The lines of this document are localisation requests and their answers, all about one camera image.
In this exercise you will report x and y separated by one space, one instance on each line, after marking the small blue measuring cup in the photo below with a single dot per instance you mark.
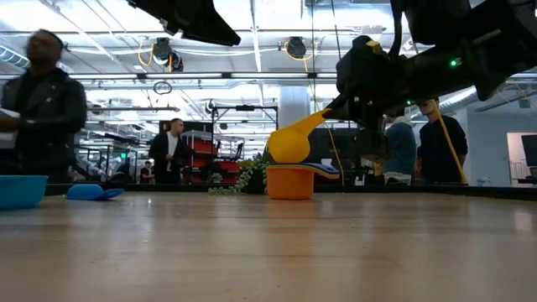
88 192

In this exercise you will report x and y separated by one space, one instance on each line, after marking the yellow measuring cup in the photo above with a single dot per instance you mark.
289 142

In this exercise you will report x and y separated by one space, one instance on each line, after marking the potted succulent plant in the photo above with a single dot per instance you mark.
251 172

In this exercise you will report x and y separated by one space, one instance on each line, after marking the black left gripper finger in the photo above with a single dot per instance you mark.
205 25

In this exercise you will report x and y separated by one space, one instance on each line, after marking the navy blue measuring cup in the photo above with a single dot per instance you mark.
325 168

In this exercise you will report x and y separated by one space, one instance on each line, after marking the orange measuring cup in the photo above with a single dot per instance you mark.
289 184

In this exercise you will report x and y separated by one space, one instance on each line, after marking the black display panel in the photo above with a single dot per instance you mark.
344 147

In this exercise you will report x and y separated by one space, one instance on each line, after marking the black monitor on stand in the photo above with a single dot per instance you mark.
201 125

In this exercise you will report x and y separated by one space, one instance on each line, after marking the long LED light bar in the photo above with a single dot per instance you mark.
210 76

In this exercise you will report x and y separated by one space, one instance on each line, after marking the black wall screen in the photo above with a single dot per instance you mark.
530 150

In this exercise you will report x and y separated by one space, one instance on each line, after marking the person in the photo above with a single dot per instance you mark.
442 155
46 117
146 172
168 155
400 147

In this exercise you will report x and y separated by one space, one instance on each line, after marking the teal measuring cup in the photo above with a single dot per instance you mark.
21 193

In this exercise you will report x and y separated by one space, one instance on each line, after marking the green measuring cup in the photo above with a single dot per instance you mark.
329 175

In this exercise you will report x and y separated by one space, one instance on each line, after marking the black gantry frame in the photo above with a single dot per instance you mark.
245 108

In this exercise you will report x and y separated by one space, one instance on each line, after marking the red tool cart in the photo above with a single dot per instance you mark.
214 155

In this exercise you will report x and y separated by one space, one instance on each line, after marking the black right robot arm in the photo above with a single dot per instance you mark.
482 50

